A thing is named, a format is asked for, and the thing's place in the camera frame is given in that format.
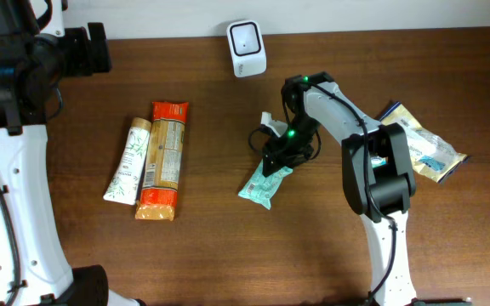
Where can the teal Kleenex tissue pack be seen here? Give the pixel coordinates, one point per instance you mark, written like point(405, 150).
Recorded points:
point(378, 161)

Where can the orange spaghetti packet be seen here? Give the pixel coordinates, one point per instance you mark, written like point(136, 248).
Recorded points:
point(160, 184)

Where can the white barcode scanner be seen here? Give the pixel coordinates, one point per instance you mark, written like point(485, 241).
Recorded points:
point(247, 48)

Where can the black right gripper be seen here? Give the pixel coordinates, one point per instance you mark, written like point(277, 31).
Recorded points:
point(285, 155)

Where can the cream blue snack bag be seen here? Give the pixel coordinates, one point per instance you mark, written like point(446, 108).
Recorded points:
point(431, 156)

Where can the white bamboo print tube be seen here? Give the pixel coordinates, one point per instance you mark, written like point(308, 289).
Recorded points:
point(124, 184)

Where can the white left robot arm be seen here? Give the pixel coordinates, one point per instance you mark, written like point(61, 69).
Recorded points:
point(36, 52)

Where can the teal wet wipes pack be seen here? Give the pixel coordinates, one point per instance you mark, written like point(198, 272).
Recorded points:
point(260, 189)

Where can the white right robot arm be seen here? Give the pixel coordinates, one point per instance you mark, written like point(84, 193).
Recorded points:
point(377, 174)

